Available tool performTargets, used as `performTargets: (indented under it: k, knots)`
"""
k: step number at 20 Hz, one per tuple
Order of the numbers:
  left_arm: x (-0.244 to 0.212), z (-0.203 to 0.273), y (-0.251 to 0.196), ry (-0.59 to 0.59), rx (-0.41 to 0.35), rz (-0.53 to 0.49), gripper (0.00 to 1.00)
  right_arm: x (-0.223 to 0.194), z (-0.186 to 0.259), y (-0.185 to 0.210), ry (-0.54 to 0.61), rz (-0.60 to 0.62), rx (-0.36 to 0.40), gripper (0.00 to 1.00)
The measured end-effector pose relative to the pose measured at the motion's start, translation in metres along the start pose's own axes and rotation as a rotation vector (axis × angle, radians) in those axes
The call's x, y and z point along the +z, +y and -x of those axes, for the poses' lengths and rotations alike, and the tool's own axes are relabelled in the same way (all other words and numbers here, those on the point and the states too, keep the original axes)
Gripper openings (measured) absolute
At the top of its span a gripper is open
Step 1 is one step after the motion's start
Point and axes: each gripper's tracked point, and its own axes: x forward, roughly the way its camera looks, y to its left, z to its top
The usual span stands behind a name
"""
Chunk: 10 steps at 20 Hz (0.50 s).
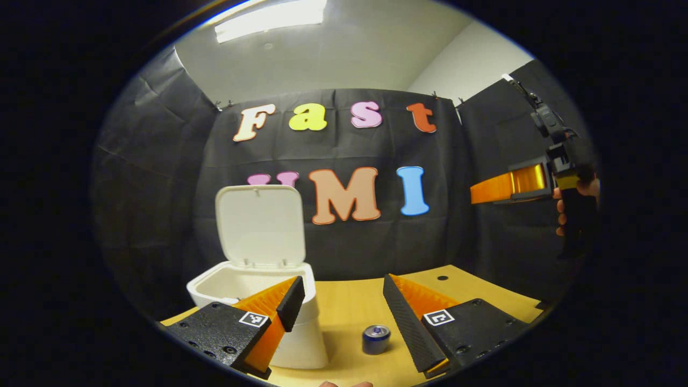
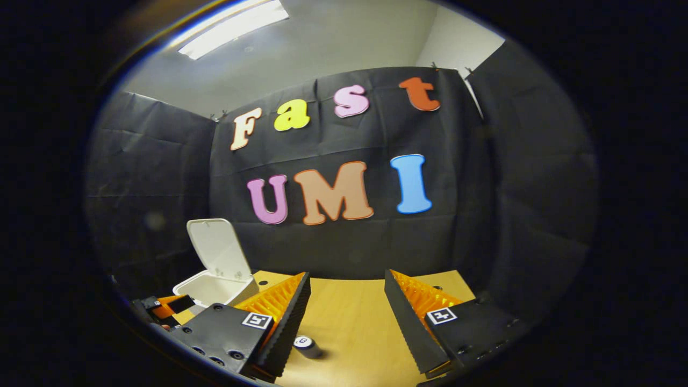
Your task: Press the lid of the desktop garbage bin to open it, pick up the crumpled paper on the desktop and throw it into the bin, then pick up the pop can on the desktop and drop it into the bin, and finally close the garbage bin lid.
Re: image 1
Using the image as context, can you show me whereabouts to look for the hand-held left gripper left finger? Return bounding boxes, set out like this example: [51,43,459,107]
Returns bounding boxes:
[159,276,306,379]

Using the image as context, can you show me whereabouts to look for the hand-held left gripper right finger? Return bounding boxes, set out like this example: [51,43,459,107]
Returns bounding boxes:
[383,274,530,378]

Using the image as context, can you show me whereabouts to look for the blue pop can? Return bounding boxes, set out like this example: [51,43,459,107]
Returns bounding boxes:
[362,324,392,355]

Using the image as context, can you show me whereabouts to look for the white desktop garbage bin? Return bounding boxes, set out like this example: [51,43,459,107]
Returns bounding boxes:
[186,184,329,370]

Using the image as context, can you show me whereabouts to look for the ceiling light panel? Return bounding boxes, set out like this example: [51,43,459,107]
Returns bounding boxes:
[214,0,327,44]

